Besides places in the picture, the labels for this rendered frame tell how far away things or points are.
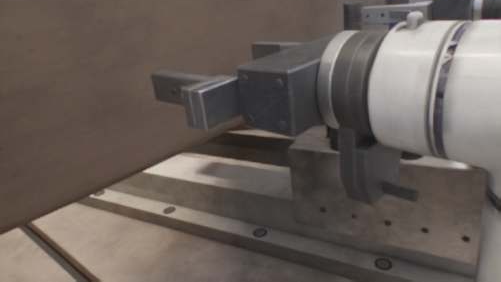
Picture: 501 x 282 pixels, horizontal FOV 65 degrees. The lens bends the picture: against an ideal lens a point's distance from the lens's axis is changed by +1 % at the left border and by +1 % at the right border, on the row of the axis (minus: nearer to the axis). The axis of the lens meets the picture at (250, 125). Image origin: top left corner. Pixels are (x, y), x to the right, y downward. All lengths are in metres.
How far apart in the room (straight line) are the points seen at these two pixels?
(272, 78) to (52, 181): 0.28
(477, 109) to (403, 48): 0.05
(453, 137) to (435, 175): 0.62
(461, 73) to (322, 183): 0.73
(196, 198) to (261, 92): 1.06
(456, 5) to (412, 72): 0.43
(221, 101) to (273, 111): 0.04
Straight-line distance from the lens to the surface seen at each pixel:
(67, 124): 0.45
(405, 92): 0.24
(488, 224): 0.29
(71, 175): 0.47
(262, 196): 1.18
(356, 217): 0.96
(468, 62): 0.24
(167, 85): 0.35
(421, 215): 0.92
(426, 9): 0.64
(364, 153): 0.29
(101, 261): 1.34
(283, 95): 0.26
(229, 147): 1.20
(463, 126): 0.24
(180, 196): 1.36
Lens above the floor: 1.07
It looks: 21 degrees down
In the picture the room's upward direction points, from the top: 7 degrees counter-clockwise
